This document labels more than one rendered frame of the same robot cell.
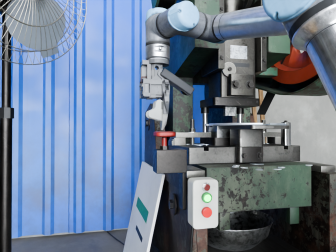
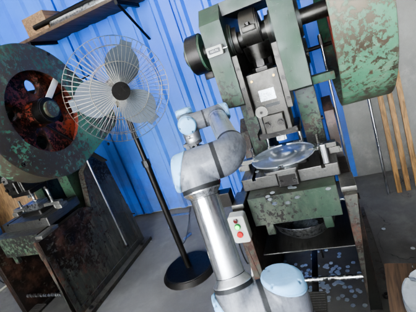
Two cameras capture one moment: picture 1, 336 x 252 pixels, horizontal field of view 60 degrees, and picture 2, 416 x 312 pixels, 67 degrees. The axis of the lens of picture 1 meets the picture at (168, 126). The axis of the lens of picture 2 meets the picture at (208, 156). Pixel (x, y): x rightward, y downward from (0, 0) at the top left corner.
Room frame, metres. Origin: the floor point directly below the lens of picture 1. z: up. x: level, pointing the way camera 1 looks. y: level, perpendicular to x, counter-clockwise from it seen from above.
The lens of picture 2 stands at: (-0.22, -0.83, 1.28)
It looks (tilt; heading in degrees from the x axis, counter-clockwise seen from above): 15 degrees down; 36
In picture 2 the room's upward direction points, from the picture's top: 19 degrees counter-clockwise
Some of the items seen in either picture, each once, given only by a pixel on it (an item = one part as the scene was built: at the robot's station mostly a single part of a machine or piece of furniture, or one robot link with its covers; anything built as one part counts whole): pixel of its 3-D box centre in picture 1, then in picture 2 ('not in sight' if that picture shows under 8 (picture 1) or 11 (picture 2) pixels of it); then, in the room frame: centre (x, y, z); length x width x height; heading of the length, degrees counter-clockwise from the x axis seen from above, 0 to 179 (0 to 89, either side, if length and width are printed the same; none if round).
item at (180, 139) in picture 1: (190, 132); (252, 158); (1.16, -0.09, 0.76); 0.17 x 0.06 x 0.10; 104
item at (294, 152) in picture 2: (244, 124); (282, 155); (1.08, -0.28, 0.78); 0.29 x 0.29 x 0.01
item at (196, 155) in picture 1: (229, 151); (290, 165); (1.20, -0.25, 0.68); 0.45 x 0.30 x 0.06; 104
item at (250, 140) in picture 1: (251, 143); (285, 171); (1.03, -0.30, 0.72); 0.25 x 0.14 x 0.14; 14
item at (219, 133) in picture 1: (229, 131); not in sight; (1.20, -0.25, 0.76); 0.15 x 0.09 x 0.05; 104
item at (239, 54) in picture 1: (233, 61); (269, 98); (1.16, -0.26, 1.04); 0.17 x 0.15 x 0.30; 14
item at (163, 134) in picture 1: (164, 143); not in sight; (0.90, 0.01, 0.72); 0.07 x 0.06 x 0.08; 14
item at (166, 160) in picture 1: (170, 177); (226, 207); (0.90, -0.01, 0.62); 0.10 x 0.06 x 0.20; 104
